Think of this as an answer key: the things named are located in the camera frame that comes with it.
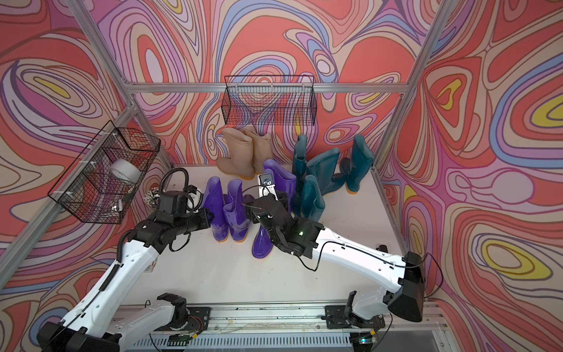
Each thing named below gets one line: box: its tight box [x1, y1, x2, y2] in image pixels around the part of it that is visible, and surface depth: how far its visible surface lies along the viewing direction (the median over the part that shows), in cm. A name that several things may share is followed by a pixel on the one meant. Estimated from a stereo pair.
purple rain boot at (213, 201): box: [202, 176, 229, 243], surface depth 81 cm
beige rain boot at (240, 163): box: [216, 127, 256, 181], surface depth 104 cm
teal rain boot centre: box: [306, 148, 346, 196], surface depth 90 cm
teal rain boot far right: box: [340, 134, 376, 195], surface depth 95 cm
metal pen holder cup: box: [143, 187, 161, 210], surface depth 86 cm
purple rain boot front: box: [252, 225, 274, 259], surface depth 88 cm
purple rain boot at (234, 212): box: [222, 178, 249, 243], surface depth 80 cm
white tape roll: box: [109, 158, 143, 184], surface depth 76 cm
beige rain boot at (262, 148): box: [241, 124, 274, 175], surface depth 101 cm
